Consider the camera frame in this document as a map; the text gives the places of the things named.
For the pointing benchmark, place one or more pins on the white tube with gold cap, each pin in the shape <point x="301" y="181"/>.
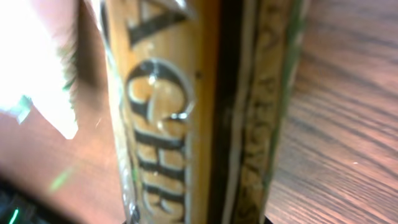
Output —
<point x="38" y="61"/>

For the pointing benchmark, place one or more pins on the orange spaghetti packet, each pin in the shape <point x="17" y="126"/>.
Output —
<point x="198" y="92"/>

